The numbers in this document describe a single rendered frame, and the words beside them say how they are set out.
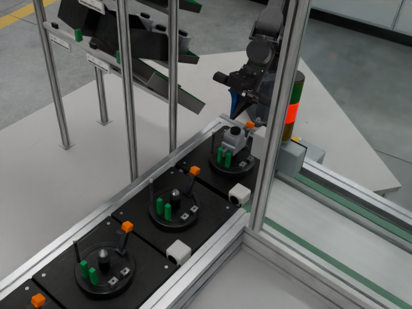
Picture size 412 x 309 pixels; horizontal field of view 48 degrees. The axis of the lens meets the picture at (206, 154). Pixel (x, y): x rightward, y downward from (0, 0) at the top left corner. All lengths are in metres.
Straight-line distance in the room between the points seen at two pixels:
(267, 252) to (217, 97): 0.77
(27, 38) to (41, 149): 2.53
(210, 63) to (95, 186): 0.82
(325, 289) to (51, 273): 0.66
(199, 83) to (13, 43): 2.39
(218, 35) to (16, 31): 1.66
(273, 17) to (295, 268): 0.64
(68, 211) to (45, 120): 0.45
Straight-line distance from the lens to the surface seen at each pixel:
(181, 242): 1.15
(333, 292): 1.22
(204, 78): 1.92
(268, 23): 1.23
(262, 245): 1.25
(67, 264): 1.17
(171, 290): 1.12
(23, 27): 4.26
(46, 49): 1.40
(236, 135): 1.29
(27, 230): 1.40
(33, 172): 1.55
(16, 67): 3.74
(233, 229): 1.22
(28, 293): 1.15
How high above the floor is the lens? 1.92
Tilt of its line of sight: 43 degrees down
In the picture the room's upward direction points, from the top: 4 degrees clockwise
